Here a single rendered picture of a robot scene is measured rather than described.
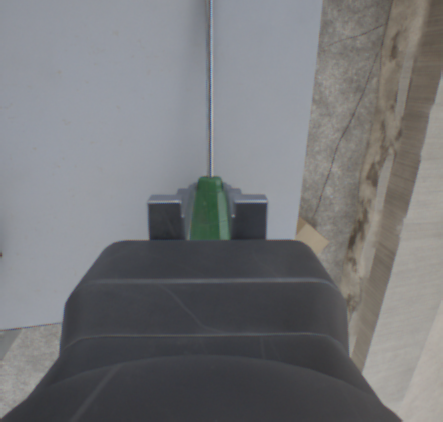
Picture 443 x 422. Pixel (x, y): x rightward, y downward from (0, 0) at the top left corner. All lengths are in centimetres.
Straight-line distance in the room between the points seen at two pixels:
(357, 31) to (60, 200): 167
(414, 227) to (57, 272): 176
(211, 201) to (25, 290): 12
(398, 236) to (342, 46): 97
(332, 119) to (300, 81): 153
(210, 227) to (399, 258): 169
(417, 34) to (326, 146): 62
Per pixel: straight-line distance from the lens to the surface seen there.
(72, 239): 19
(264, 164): 18
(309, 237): 169
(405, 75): 172
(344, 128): 176
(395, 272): 187
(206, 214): 16
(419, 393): 293
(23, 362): 215
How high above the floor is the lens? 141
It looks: 64 degrees down
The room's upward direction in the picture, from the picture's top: 146 degrees clockwise
